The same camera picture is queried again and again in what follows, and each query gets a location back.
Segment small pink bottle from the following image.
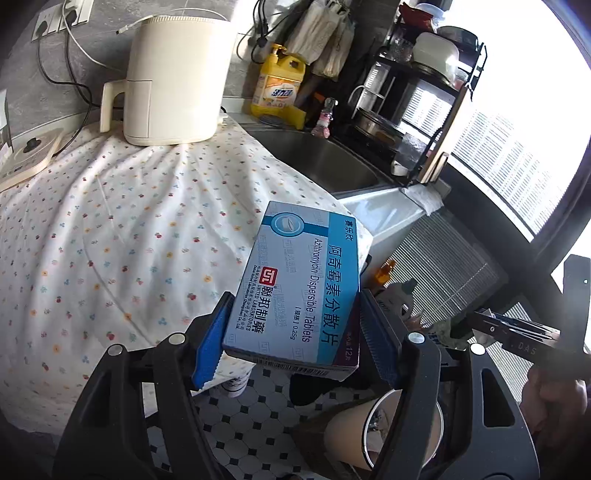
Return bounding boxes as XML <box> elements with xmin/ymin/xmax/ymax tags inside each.
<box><xmin>311</xmin><ymin>98</ymin><xmax>335</xmax><ymax>138</ymax></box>

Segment black power cable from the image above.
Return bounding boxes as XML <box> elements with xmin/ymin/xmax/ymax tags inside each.
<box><xmin>37</xmin><ymin>32</ymin><xmax>100</xmax><ymax>155</ymax></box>

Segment stainless steel pot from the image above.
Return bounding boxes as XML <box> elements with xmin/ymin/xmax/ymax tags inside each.
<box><xmin>355</xmin><ymin>108</ymin><xmax>403</xmax><ymax>145</ymax></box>

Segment cream air fryer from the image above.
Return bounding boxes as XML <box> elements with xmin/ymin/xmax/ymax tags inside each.
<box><xmin>99</xmin><ymin>14</ymin><xmax>232</xmax><ymax>147</ymax></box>

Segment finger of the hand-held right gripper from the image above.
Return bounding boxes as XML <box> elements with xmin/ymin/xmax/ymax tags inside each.
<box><xmin>464</xmin><ymin>319</ymin><xmax>557</xmax><ymax>344</ymax></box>
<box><xmin>480</xmin><ymin>309</ymin><xmax>561</xmax><ymax>329</ymax></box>

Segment white wall socket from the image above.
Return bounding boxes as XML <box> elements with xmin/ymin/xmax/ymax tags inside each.
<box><xmin>32</xmin><ymin>7</ymin><xmax>63</xmax><ymax>41</ymax></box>
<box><xmin>60</xmin><ymin>0</ymin><xmax>94</xmax><ymax>25</ymax></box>

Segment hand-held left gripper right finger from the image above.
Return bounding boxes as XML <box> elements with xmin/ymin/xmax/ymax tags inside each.
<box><xmin>360</xmin><ymin>288</ymin><xmax>541</xmax><ymax>480</ymax></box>

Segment black plug with cable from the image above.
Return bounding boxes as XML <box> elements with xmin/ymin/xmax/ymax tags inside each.
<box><xmin>238</xmin><ymin>0</ymin><xmax>274</xmax><ymax>64</ymax></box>

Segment clear glass cup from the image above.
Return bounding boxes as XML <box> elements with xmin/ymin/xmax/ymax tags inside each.
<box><xmin>390</xmin><ymin>37</ymin><xmax>414</xmax><ymax>64</ymax></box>

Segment white plastic bottle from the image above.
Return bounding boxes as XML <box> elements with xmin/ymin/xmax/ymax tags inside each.
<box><xmin>222</xmin><ymin>364</ymin><xmax>254</xmax><ymax>398</ymax></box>

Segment person's right hand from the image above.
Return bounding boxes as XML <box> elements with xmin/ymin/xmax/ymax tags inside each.
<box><xmin>522</xmin><ymin>369</ymin><xmax>591</xmax><ymax>457</ymax></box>

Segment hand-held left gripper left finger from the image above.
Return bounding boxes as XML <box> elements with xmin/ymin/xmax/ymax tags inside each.
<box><xmin>53</xmin><ymin>291</ymin><xmax>236</xmax><ymax>480</ymax></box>

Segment white hanging plastic bag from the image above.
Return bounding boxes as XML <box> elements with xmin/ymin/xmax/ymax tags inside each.
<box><xmin>283</xmin><ymin>0</ymin><xmax>334</xmax><ymax>64</ymax></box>
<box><xmin>318</xmin><ymin>14</ymin><xmax>356</xmax><ymax>80</ymax></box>

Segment white charging cable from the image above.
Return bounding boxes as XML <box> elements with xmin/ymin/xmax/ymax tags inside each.
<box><xmin>65</xmin><ymin>7</ymin><xmax>229</xmax><ymax>68</ymax></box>

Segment cream flat appliance black knob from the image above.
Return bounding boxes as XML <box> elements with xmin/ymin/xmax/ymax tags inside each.
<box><xmin>0</xmin><ymin>129</ymin><xmax>65</xmax><ymax>192</ymax></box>

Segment ribbed white panel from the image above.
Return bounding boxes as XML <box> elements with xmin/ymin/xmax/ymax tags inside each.
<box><xmin>383</xmin><ymin>217</ymin><xmax>505</xmax><ymax>324</ymax></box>

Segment floral white tablecloth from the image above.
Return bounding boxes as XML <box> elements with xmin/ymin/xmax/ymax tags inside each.
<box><xmin>0</xmin><ymin>115</ymin><xmax>375</xmax><ymax>435</ymax></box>

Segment window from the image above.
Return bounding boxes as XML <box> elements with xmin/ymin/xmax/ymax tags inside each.
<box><xmin>443</xmin><ymin>0</ymin><xmax>591</xmax><ymax>241</ymax></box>

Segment blue white medicine box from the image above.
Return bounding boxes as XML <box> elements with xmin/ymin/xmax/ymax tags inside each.
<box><xmin>222</xmin><ymin>200</ymin><xmax>363</xmax><ymax>381</ymax></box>

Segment black kitchen rack wooden sides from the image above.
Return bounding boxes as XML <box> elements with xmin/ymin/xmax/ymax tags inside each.
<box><xmin>351</xmin><ymin>9</ymin><xmax>490</xmax><ymax>188</ymax></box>

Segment white lidded container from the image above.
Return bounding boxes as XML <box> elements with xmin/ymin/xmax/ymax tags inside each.
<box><xmin>413</xmin><ymin>31</ymin><xmax>461</xmax><ymax>78</ymax></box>

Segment stainless steel sink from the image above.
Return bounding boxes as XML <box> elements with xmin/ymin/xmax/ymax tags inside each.
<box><xmin>245</xmin><ymin>124</ymin><xmax>393</xmax><ymax>195</ymax></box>

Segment yellow dish soap bottle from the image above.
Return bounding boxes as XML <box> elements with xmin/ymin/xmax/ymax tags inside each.
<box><xmin>250</xmin><ymin>43</ymin><xmax>306</xmax><ymax>130</ymax></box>

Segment white dishcloth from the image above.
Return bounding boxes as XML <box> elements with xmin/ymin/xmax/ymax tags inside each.
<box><xmin>406</xmin><ymin>185</ymin><xmax>446</xmax><ymax>217</ymax></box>

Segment orange plastic item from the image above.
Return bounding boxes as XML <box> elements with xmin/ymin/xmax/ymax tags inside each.
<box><xmin>374</xmin><ymin>258</ymin><xmax>397</xmax><ymax>288</ymax></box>

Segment beige trash can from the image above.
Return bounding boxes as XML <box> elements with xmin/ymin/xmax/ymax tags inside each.
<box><xmin>323</xmin><ymin>388</ymin><xmax>446</xmax><ymax>472</ymax></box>

